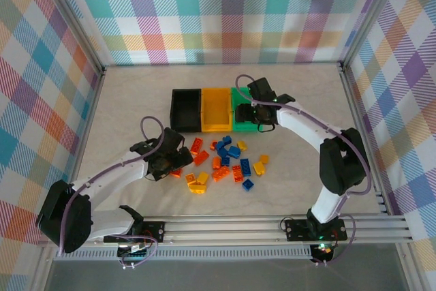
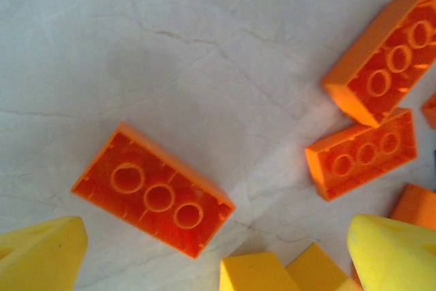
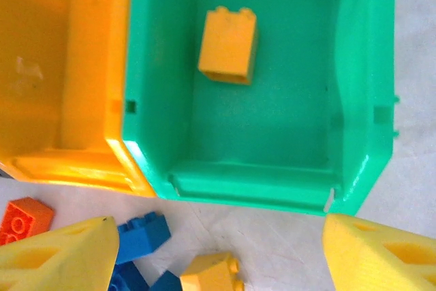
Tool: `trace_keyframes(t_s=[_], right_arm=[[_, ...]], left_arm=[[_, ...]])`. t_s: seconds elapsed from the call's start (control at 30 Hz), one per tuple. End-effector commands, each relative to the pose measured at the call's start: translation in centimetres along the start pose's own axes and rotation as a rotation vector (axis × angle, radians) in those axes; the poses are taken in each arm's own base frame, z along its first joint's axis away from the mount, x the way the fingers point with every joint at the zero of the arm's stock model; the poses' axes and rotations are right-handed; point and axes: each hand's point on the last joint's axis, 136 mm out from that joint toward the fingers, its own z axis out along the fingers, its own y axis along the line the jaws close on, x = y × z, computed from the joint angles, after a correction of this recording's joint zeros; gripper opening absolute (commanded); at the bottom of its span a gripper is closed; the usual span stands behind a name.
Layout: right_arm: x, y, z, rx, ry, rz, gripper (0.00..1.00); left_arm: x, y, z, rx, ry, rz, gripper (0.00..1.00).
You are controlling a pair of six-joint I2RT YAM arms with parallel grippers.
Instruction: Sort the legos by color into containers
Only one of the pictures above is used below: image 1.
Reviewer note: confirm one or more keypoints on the long orange lego brick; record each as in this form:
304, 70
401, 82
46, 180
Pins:
220, 173

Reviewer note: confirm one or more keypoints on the long blue lego brick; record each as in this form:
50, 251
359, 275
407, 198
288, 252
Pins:
245, 167

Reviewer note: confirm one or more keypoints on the long red-orange lego brick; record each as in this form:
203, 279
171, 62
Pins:
237, 173

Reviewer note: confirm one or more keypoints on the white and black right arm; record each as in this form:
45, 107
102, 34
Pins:
306, 124

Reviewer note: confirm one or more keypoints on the green plastic bin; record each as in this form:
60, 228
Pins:
238, 95

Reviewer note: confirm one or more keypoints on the yellow plastic bin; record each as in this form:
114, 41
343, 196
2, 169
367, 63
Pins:
216, 110

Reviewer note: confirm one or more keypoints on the small round orange lego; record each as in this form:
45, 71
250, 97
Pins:
213, 145

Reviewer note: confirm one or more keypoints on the long yellow lego brick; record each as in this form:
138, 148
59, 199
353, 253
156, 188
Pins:
197, 188

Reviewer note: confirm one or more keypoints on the black plastic bin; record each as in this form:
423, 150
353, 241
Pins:
185, 110

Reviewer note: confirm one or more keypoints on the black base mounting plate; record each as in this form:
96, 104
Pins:
296, 229
155, 229

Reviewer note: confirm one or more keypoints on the control board green terminals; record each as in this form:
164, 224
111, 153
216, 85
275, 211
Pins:
136, 253

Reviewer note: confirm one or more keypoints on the control board with lit LED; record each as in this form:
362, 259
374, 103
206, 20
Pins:
323, 251

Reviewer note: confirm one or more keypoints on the wide aluminium frame rail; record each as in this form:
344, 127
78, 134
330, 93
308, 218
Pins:
221, 229

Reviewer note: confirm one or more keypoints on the aluminium side frame rail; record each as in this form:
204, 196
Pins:
356, 110

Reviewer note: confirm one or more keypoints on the aluminium frame post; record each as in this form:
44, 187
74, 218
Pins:
73, 15
371, 15

